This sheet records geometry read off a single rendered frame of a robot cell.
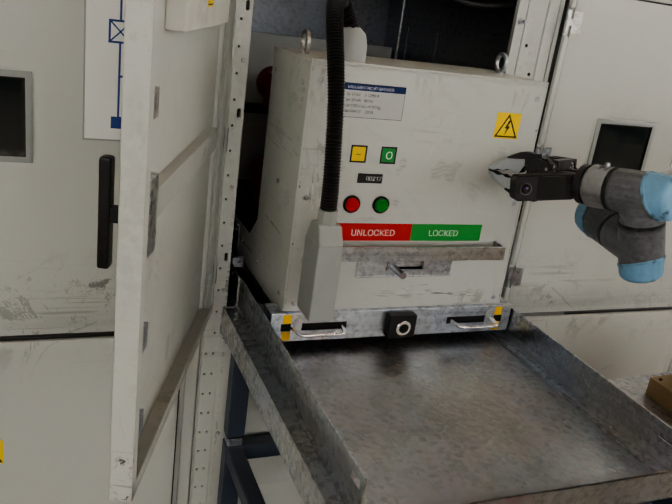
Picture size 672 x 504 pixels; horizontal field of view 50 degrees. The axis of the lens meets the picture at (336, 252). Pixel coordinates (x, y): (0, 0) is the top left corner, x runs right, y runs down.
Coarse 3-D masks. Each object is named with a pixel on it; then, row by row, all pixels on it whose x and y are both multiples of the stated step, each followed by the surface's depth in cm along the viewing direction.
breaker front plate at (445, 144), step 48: (432, 96) 132; (480, 96) 136; (528, 96) 140; (384, 144) 132; (432, 144) 136; (480, 144) 140; (528, 144) 144; (384, 192) 136; (432, 192) 140; (480, 192) 144; (480, 240) 148; (288, 288) 136; (384, 288) 144; (432, 288) 148; (480, 288) 153
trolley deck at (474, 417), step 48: (240, 336) 143; (384, 336) 151; (432, 336) 154; (480, 336) 157; (336, 384) 130; (384, 384) 132; (432, 384) 135; (480, 384) 137; (528, 384) 140; (288, 432) 114; (384, 432) 118; (432, 432) 119; (480, 432) 121; (528, 432) 123; (576, 432) 125; (384, 480) 106; (432, 480) 107; (480, 480) 109; (528, 480) 110; (576, 480) 112; (624, 480) 114
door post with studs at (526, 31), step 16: (528, 0) 154; (544, 0) 155; (528, 16) 155; (544, 16) 157; (512, 32) 160; (528, 32) 157; (512, 48) 157; (528, 48) 158; (512, 64) 159; (528, 64) 160
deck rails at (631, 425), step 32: (256, 320) 142; (512, 320) 156; (288, 352) 124; (512, 352) 151; (544, 352) 147; (288, 384) 124; (576, 384) 138; (608, 384) 130; (320, 416) 109; (608, 416) 130; (640, 416) 123; (320, 448) 110; (640, 448) 123; (352, 480) 98
